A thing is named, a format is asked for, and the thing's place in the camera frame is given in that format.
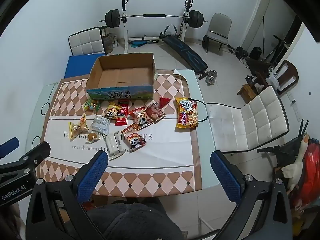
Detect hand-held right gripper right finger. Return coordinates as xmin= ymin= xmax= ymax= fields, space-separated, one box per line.
xmin=210 ymin=150 xmax=293 ymax=240

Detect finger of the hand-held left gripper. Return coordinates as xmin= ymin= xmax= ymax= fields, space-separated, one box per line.
xmin=0 ymin=137 xmax=20 ymax=158
xmin=15 ymin=141 xmax=51 ymax=170

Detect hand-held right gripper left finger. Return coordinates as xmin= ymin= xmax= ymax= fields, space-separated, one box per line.
xmin=26 ymin=150 xmax=108 ymax=240

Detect yellow bread packet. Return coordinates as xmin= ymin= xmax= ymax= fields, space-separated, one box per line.
xmin=69 ymin=114 xmax=90 ymax=140

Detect printed cardboard box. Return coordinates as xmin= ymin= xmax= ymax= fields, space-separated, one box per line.
xmin=86 ymin=52 xmax=157 ymax=102

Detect white roll packet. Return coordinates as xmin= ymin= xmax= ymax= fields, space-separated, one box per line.
xmin=105 ymin=132 xmax=125 ymax=160

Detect small orange wrapped candy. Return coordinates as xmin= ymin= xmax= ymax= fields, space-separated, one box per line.
xmin=86 ymin=131 xmax=100 ymax=144

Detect clear silver snack packet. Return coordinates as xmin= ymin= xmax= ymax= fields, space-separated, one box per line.
xmin=90 ymin=115 xmax=111 ymax=134

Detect red panda snack packet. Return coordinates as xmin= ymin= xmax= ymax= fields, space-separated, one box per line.
xmin=124 ymin=131 xmax=147 ymax=152

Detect orange stick snack packet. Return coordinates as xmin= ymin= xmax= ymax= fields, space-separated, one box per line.
xmin=121 ymin=124 xmax=139 ymax=134

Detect red rectangular snack packet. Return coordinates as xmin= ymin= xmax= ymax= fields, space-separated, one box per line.
xmin=114 ymin=99 xmax=129 ymax=126

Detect yellow panda snack packet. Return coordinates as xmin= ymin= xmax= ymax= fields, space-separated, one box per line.
xmin=102 ymin=103 xmax=122 ymax=120

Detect person's dark fleece clothing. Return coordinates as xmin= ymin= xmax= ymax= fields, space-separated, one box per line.
xmin=85 ymin=200 xmax=185 ymax=240

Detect white padded chair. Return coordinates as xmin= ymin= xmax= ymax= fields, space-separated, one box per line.
xmin=205 ymin=85 xmax=290 ymax=153
xmin=68 ymin=27 xmax=107 ymax=56

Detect green candy bag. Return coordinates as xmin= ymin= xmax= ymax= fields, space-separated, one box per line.
xmin=84 ymin=98 xmax=101 ymax=113

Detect checkered tablecloth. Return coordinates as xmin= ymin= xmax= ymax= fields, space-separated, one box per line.
xmin=40 ymin=69 xmax=203 ymax=198

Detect white plush goose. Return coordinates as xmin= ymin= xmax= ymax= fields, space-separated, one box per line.
xmin=282 ymin=135 xmax=312 ymax=190

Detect orange panda snack packet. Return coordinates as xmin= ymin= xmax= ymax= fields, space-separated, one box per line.
xmin=129 ymin=107 xmax=153 ymax=127

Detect large yellow snack bag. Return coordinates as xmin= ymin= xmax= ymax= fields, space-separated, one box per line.
xmin=174 ymin=97 xmax=199 ymax=130

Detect red bag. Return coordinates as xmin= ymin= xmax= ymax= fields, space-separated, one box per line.
xmin=292 ymin=140 xmax=320 ymax=208

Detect brown red snack packet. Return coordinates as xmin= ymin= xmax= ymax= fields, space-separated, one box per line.
xmin=145 ymin=103 xmax=166 ymax=123

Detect wooden stool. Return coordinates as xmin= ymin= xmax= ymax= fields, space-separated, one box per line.
xmin=237 ymin=76 xmax=265 ymax=99

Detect black router antennas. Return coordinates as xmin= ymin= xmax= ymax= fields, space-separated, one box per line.
xmin=299 ymin=119 xmax=309 ymax=138

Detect red triangular snack packet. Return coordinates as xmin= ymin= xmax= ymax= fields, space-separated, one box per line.
xmin=158 ymin=96 xmax=170 ymax=110

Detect blue cushion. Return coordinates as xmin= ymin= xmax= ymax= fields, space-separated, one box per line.
xmin=64 ymin=54 xmax=105 ymax=79

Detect chrome dumbbell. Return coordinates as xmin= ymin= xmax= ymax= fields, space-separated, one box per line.
xmin=199 ymin=70 xmax=218 ymax=85

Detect white plastic bag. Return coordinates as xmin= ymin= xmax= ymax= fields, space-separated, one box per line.
xmin=265 ymin=72 xmax=280 ymax=88

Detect brown wooden chair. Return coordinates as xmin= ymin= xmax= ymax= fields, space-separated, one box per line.
xmin=269 ymin=60 xmax=299 ymax=95

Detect black dumbbell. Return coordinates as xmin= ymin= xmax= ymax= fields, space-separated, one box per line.
xmin=235 ymin=46 xmax=248 ymax=58

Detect black box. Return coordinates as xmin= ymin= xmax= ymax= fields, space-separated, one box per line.
xmin=250 ymin=47 xmax=262 ymax=60

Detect clear plastic jug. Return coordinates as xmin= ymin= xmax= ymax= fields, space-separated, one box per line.
xmin=104 ymin=34 xmax=114 ymax=54

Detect black sit-up bench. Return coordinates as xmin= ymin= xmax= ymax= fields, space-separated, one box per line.
xmin=159 ymin=25 xmax=208 ymax=75

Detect black exercise machine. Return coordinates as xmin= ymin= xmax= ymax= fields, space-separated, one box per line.
xmin=265 ymin=35 xmax=288 ymax=65

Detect white barbell rack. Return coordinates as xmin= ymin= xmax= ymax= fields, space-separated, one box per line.
xmin=120 ymin=0 xmax=193 ymax=54

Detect grey chair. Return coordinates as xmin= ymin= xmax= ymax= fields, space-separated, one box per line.
xmin=206 ymin=13 xmax=232 ymax=53

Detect barbell with black plates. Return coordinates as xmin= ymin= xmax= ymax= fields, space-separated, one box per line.
xmin=99 ymin=9 xmax=208 ymax=28

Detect black scooter handlebar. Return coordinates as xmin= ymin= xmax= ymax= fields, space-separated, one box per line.
xmin=257 ymin=145 xmax=298 ymax=168

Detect black cable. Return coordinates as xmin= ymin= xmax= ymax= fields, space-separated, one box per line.
xmin=195 ymin=100 xmax=240 ymax=123

